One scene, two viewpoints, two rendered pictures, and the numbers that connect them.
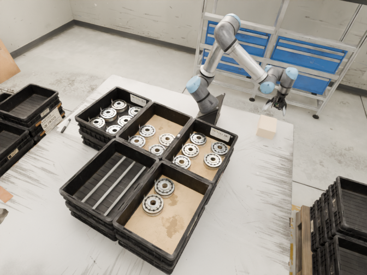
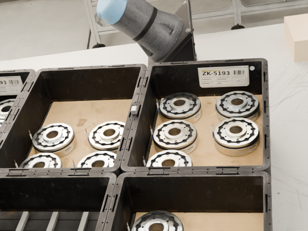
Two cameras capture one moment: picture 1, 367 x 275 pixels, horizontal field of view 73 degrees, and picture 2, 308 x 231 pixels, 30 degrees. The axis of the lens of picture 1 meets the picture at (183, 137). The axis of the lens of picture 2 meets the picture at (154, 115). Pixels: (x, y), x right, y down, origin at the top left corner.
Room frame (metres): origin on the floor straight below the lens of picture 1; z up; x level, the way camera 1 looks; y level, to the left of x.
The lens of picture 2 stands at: (-0.05, 0.14, 1.70)
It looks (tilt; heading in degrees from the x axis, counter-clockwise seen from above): 37 degrees down; 352
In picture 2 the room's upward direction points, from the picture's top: 10 degrees counter-clockwise
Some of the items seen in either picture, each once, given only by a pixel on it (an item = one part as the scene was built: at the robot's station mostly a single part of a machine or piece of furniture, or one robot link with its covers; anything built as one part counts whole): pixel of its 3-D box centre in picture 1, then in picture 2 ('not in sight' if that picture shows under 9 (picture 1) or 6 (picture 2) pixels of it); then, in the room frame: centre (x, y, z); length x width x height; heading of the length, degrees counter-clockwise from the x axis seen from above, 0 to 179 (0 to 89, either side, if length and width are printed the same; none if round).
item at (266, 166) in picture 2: (202, 148); (200, 112); (0.94, -0.11, 0.92); 0.40 x 0.30 x 0.02; 157
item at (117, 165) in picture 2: (156, 127); (73, 117); (1.06, 0.17, 0.92); 0.40 x 0.30 x 0.02; 157
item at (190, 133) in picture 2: (190, 150); (174, 134); (0.97, -0.05, 0.86); 0.10 x 0.10 x 0.01
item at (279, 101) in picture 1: (279, 99); not in sight; (1.37, -0.59, 1.01); 0.09 x 0.08 x 0.12; 166
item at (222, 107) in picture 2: (219, 148); (237, 103); (1.01, -0.22, 0.86); 0.10 x 0.10 x 0.01
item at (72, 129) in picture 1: (83, 119); not in sight; (1.27, 0.73, 0.70); 0.33 x 0.23 x 0.01; 166
